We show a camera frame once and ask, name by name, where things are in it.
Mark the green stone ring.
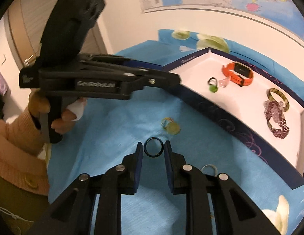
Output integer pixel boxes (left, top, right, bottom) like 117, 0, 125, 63
207, 77, 220, 93

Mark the black ring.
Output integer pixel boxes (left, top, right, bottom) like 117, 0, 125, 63
143, 136, 165, 158

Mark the pink heart ring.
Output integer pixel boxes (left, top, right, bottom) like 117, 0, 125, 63
218, 76, 232, 88

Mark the orange smart watch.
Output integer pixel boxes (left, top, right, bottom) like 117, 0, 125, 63
222, 62, 254, 87

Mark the purple beaded bracelet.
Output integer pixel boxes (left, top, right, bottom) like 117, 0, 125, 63
263, 100, 290, 140

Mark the tortoiseshell bangle bracelet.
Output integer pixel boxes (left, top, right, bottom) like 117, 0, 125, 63
266, 88, 290, 112

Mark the left hand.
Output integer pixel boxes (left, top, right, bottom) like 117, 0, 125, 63
28, 89, 88, 135

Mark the wooden door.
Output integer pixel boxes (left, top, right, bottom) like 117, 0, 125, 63
4, 0, 107, 61

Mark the blue floral bedsheet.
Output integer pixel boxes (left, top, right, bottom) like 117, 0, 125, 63
47, 40, 304, 234

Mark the dark blue tray box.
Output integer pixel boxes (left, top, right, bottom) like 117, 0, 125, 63
163, 48, 304, 189

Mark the silver ring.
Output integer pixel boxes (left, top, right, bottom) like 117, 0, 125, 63
200, 164, 219, 177

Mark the yellow stone ring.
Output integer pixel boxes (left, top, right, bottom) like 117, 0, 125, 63
160, 117, 182, 135

